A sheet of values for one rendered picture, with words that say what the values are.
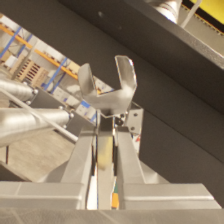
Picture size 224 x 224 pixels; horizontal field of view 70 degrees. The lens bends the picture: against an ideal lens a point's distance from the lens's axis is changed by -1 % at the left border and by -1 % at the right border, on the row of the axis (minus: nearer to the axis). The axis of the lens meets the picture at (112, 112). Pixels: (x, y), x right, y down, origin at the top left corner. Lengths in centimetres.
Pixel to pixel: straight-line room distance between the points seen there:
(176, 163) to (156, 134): 5
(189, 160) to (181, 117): 5
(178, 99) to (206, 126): 5
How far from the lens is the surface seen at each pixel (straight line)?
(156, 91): 22
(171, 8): 38
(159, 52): 19
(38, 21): 26
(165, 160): 22
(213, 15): 749
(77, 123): 115
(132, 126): 27
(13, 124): 51
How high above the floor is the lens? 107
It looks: level
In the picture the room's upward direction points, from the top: 34 degrees clockwise
